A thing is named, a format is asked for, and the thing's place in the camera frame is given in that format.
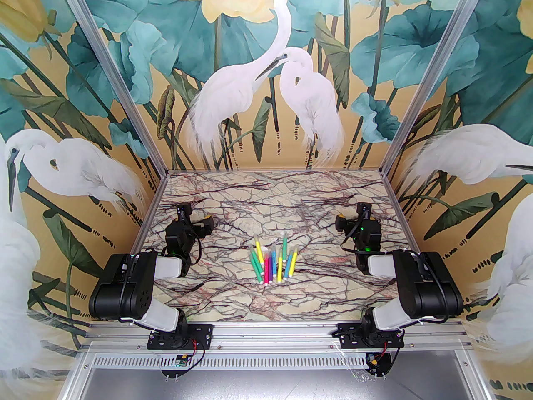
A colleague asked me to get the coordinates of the vented metal panel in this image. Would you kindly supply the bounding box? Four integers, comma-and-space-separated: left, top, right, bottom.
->
62, 352, 492, 400

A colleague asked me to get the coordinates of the red and black wire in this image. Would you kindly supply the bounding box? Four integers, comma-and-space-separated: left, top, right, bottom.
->
187, 335, 205, 368
375, 340, 397, 365

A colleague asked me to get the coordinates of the aluminium corner post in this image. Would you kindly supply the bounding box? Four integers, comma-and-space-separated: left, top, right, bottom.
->
380, 0, 495, 174
53, 0, 169, 174

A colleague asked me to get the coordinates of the aluminium frame rail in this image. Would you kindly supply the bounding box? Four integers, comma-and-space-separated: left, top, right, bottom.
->
79, 321, 475, 352

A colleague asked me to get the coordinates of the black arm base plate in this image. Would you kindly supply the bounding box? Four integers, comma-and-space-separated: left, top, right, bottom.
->
336, 322, 405, 349
147, 323, 214, 350

